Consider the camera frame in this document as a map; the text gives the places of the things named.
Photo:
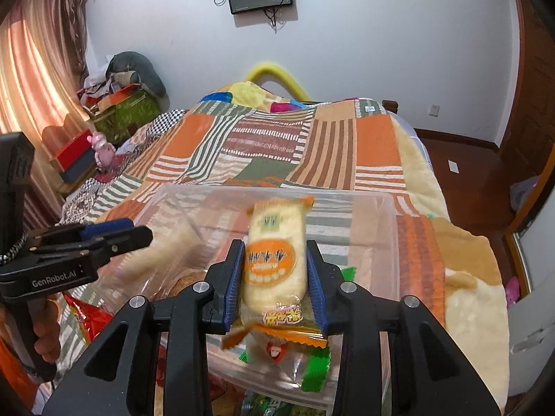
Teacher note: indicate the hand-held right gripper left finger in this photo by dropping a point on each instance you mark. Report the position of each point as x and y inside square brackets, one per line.
[231, 288]

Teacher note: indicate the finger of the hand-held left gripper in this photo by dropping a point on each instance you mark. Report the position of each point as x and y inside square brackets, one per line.
[134, 236]
[108, 226]

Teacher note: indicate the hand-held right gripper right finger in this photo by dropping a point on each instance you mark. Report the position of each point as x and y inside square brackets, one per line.
[314, 288]

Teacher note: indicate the orange white rice cracker packet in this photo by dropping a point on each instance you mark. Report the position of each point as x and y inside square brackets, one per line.
[269, 268]

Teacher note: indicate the clear plastic container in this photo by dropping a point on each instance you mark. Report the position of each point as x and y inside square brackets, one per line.
[355, 229]

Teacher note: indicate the person's left hand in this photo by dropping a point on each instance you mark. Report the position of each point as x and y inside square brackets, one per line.
[45, 329]

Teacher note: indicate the pale snack packet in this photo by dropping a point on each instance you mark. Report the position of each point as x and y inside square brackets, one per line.
[151, 260]

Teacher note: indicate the brown round snack packet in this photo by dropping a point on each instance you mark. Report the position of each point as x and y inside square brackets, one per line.
[186, 281]

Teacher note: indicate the red snack bag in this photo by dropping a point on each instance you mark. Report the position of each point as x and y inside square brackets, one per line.
[86, 317]

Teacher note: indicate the clear snack packet red figure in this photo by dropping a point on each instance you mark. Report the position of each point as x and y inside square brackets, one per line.
[276, 352]

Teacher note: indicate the pink toy figure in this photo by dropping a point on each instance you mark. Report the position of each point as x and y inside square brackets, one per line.
[103, 151]

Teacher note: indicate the green-edged clear snack packet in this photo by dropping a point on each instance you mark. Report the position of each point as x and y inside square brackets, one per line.
[316, 372]

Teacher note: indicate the red box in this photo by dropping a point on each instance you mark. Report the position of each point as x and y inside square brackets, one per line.
[73, 149]

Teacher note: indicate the checkered cloth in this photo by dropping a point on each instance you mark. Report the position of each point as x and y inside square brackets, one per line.
[160, 123]

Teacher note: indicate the green snack packet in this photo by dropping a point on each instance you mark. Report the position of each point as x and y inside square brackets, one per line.
[277, 407]

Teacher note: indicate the patchwork striped blanket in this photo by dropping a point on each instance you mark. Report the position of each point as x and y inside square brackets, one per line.
[260, 138]

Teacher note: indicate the cream fleece blanket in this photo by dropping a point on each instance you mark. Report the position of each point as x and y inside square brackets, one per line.
[470, 312]

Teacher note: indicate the grey cloth pile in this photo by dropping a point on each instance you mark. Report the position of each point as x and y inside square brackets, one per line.
[138, 69]

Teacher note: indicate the pink orange curtain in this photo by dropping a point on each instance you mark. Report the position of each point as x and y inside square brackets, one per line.
[30, 60]

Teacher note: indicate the pink object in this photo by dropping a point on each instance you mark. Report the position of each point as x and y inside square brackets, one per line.
[513, 292]

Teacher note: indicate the yellow curved headboard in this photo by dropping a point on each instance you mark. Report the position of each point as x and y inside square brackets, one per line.
[271, 68]

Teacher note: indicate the white cabinet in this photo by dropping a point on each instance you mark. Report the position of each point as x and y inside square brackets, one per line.
[535, 312]

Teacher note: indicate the purple bag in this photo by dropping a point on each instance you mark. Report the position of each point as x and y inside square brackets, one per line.
[524, 193]

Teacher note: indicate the wooden door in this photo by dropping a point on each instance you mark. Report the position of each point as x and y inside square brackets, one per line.
[531, 73]

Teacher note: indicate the white low wall plate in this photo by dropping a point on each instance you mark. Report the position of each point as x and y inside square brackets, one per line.
[453, 167]

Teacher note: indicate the wooden bed post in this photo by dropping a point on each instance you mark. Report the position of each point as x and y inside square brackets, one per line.
[390, 106]

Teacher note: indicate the white wall outlet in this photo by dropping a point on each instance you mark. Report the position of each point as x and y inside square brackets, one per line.
[433, 109]

